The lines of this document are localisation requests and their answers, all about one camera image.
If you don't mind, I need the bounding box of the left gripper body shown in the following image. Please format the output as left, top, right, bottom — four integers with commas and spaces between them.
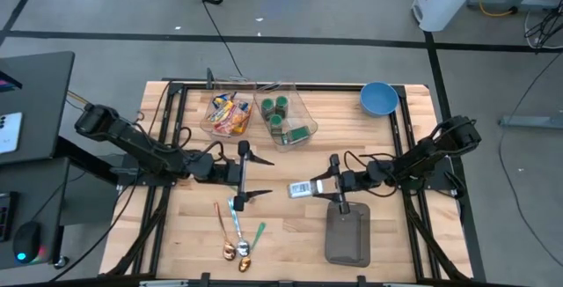
213, 140, 252, 212

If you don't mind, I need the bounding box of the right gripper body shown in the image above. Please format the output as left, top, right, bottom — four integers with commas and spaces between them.
329, 153, 373, 216

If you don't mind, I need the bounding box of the orange snack packet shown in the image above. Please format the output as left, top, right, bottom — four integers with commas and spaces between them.
232, 110, 253, 136

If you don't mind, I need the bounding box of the red snack packet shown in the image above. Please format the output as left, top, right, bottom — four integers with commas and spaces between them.
215, 104, 252, 136

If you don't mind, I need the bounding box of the silver spoon blue handle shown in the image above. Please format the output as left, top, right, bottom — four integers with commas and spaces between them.
227, 197, 252, 258

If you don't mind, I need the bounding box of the clear plastic bin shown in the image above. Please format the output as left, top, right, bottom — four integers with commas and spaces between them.
200, 79, 258, 141
253, 82, 318, 152

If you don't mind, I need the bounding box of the blue yellow snack packet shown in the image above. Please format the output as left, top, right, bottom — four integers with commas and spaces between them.
212, 92, 238, 108

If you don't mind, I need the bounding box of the gold spoon green handle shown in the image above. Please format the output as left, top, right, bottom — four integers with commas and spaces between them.
238, 221, 267, 274

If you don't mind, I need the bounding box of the grey tray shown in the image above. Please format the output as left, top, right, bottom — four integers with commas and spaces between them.
325, 199, 371, 269

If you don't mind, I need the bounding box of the rose gold spoon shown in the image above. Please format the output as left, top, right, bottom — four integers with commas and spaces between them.
213, 202, 238, 261

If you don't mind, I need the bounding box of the blue bowl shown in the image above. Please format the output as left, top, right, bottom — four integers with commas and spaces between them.
359, 81, 400, 117

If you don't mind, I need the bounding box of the dark grey desk surface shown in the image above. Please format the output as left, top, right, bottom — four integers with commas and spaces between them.
0, 157, 119, 270

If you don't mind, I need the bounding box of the grey metal desk foot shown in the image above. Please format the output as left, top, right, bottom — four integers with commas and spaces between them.
499, 114, 563, 129

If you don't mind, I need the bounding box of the white appliance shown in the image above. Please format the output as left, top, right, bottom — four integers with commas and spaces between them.
411, 0, 480, 33

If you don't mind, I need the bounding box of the black desk surface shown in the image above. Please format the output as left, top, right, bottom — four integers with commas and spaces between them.
0, 51, 76, 165

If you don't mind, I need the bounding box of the black computer mouse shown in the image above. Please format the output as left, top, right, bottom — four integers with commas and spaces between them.
12, 221, 43, 265

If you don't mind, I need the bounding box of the white smartphone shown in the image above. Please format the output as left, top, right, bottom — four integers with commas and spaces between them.
0, 111, 24, 155

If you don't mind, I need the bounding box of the black keyboard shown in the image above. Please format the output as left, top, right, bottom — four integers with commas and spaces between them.
0, 191, 19, 243

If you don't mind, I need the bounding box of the dark tablet screen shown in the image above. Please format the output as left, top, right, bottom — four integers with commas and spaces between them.
0, 70, 23, 93

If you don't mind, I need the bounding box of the black aluminium table frame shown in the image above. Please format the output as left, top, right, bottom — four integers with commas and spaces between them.
100, 77, 474, 282

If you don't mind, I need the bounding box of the yellow cable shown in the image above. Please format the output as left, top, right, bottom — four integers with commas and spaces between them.
478, 0, 515, 18

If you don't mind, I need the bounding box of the black cable bundle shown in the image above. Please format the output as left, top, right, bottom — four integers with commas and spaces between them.
523, 0, 563, 53

